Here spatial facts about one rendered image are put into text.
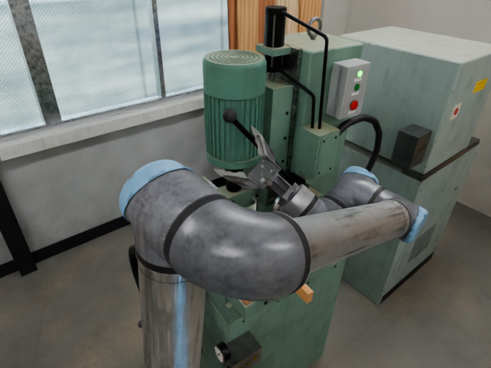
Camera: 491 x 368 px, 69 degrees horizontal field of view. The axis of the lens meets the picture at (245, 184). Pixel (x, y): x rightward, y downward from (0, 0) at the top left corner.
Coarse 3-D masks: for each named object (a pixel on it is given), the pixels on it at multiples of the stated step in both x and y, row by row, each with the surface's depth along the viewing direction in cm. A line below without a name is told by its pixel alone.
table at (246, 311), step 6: (234, 300) 108; (240, 300) 104; (276, 300) 111; (234, 306) 109; (240, 306) 105; (246, 306) 103; (252, 306) 104; (258, 306) 106; (264, 306) 108; (240, 312) 106; (246, 312) 104; (252, 312) 106; (258, 312) 108; (246, 318) 106
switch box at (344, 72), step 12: (348, 60) 107; (360, 60) 107; (336, 72) 105; (348, 72) 102; (336, 84) 106; (348, 84) 104; (360, 84) 107; (336, 96) 108; (348, 96) 107; (360, 96) 110; (336, 108) 109; (348, 108) 109; (360, 108) 113
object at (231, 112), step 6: (228, 114) 87; (234, 114) 87; (228, 120) 87; (234, 120) 88; (240, 126) 91; (246, 132) 93; (252, 138) 95; (276, 162) 106; (282, 168) 109; (282, 174) 110; (288, 174) 112; (294, 174) 116; (288, 180) 114; (294, 180) 113; (300, 180) 114; (306, 186) 120
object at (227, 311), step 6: (318, 270) 138; (210, 294) 124; (216, 294) 119; (210, 300) 126; (216, 300) 121; (216, 306) 123; (222, 306) 118; (228, 306) 115; (222, 312) 120; (228, 312) 115; (234, 312) 117; (228, 318) 117; (234, 318) 119; (228, 324) 119
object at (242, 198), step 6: (222, 192) 120; (228, 192) 120; (234, 192) 120; (240, 192) 120; (246, 192) 121; (252, 192) 123; (258, 192) 124; (228, 198) 117; (234, 198) 119; (240, 198) 121; (246, 198) 122; (240, 204) 122; (246, 204) 124; (252, 204) 126
